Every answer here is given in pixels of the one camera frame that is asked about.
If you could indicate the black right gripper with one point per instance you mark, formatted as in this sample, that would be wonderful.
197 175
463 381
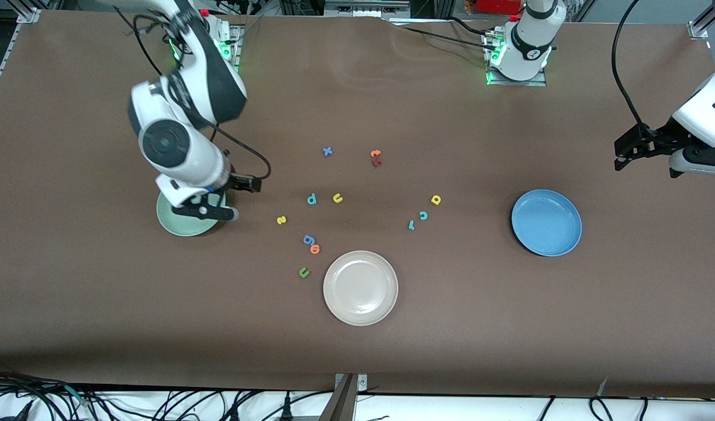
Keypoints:
235 182

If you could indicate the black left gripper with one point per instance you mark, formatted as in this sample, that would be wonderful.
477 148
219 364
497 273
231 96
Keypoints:
651 142

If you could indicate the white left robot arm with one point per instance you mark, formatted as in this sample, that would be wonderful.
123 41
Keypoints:
529 47

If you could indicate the light green plate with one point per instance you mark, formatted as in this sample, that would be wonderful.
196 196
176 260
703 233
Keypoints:
187 230

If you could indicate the blue plate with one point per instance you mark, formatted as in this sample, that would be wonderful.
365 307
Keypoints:
546 223

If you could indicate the beige plate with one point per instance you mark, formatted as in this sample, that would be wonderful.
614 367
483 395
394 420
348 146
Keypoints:
361 287

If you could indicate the red box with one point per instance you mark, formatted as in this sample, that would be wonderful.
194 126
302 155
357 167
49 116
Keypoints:
497 6

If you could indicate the white tape scrap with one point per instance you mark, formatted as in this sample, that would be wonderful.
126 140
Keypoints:
601 389

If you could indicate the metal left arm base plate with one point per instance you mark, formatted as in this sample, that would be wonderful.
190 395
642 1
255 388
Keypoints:
538 82

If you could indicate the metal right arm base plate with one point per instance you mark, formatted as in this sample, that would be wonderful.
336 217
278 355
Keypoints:
237 55

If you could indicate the aluminium frame profile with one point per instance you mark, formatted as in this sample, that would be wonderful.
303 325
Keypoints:
18 41
699 28

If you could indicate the metal bracket at table edge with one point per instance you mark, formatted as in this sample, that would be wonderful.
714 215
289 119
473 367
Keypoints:
345 403

